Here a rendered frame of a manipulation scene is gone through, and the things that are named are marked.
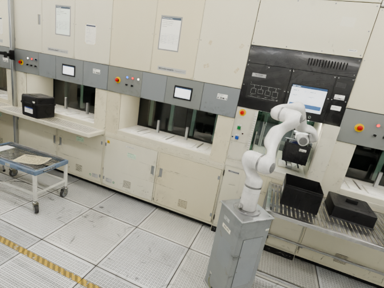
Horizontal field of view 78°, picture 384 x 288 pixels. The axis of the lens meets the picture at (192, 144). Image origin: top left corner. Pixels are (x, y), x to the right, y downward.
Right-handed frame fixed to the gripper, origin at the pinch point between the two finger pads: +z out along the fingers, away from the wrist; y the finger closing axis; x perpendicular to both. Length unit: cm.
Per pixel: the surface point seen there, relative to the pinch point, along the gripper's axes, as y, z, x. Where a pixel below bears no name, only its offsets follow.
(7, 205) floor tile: -262, -92, -126
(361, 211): 50, -47, -39
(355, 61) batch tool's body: 22, -10, 68
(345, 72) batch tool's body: 17, -10, 59
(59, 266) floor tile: -154, -124, -126
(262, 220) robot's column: -17, -87, -50
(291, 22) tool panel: -33, -10, 91
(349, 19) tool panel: 8, -10, 97
